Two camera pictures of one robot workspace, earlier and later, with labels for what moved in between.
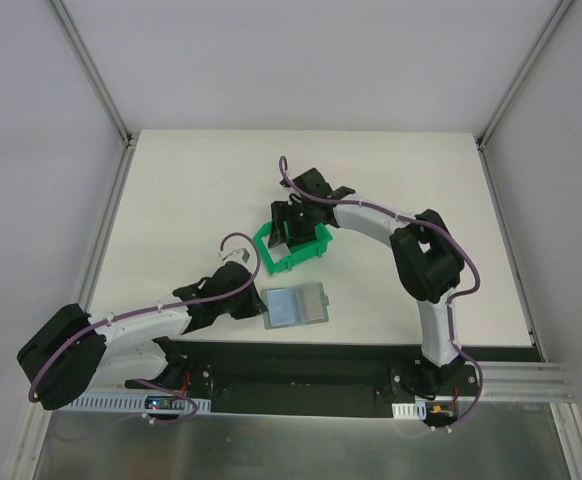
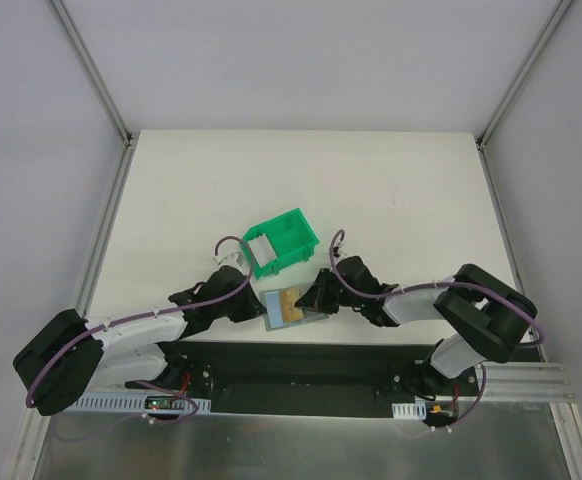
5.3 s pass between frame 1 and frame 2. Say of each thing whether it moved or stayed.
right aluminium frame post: stayed
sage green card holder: stayed
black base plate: stayed
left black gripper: stayed
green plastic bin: moved
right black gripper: moved
